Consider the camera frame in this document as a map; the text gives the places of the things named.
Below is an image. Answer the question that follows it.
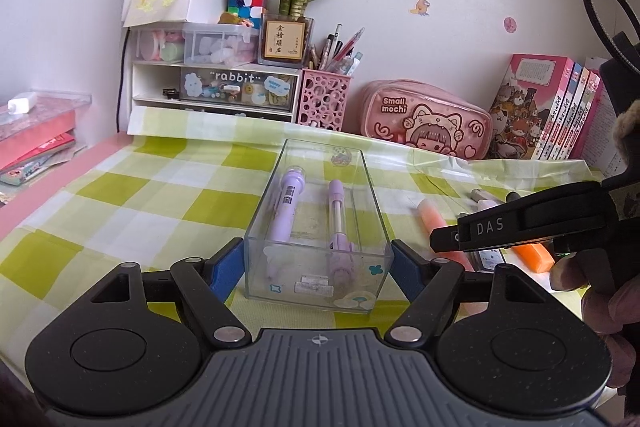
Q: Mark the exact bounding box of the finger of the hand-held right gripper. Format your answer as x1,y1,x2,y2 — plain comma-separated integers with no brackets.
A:
429,181,609,254

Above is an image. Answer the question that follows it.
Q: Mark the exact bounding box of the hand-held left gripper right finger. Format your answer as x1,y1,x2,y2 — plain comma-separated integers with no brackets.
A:
384,238,543,348

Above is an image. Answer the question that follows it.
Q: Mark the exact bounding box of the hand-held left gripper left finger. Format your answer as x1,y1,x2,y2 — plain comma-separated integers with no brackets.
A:
90,237,253,348

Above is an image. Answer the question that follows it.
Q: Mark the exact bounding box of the light orange highlighter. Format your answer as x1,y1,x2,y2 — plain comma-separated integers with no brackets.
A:
417,200,473,270

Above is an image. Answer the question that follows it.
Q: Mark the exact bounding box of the clear plastic box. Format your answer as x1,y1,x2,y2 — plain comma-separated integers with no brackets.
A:
244,138,396,317

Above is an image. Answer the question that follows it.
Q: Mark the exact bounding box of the person's right hand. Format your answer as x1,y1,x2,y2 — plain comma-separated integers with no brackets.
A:
549,251,640,390

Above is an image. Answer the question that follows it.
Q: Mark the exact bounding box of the bright orange highlighter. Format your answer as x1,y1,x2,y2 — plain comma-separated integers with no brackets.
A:
515,243,556,272

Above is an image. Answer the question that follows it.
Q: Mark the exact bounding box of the white labelled flat box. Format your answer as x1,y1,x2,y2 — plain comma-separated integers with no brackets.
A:
470,249,506,273

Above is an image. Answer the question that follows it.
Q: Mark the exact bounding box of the stack of printed papers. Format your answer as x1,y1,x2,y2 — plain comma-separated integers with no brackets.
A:
582,57,631,178

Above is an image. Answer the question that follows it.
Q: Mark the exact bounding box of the small white lead case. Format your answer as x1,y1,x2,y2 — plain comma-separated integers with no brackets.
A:
294,275,335,295

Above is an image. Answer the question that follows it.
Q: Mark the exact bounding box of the thick purple pen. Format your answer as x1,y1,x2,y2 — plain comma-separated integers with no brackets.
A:
263,166,307,280

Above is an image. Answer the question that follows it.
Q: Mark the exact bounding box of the thin purple pen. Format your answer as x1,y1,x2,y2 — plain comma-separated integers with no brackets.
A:
326,180,362,293

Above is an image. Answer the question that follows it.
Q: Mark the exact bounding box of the green checked tablecloth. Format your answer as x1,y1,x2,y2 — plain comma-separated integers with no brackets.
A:
0,104,606,358

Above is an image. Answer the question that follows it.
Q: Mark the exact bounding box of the pink cartoon pencil case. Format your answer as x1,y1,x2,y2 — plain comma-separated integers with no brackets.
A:
357,80,493,160

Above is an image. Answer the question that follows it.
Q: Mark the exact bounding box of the pink perforated pen holder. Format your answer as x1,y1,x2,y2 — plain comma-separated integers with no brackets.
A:
297,68,355,132

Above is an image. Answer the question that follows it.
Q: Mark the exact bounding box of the white drawer organizer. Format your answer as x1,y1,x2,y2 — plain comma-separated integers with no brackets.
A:
131,61,301,123

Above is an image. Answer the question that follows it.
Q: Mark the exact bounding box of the stack of picture books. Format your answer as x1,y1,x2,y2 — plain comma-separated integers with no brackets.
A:
0,132,88,188

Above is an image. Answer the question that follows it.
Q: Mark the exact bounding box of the bunch of pens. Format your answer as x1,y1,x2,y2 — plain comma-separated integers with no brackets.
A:
306,23,366,75

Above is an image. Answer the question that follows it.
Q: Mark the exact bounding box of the clear storage box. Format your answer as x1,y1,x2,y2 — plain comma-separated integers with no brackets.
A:
131,27,186,64
182,23,261,67

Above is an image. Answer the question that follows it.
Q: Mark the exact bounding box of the pink flat box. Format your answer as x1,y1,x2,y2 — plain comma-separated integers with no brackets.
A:
0,112,77,170

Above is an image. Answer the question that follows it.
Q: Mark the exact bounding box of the lucky bamboo in glass pot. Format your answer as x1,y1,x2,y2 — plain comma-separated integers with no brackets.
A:
257,0,345,67

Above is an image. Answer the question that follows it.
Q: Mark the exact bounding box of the clear acrylic tray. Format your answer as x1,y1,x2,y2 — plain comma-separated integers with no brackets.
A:
0,90,93,143

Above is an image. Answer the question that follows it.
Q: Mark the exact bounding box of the colourful puzzle cube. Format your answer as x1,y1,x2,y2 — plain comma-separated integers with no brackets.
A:
227,0,266,30

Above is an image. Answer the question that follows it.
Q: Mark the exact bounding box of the white charger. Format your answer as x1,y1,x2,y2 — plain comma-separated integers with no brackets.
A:
7,93,38,114

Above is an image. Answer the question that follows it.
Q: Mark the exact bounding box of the black cable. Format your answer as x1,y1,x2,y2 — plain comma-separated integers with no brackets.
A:
117,27,133,133

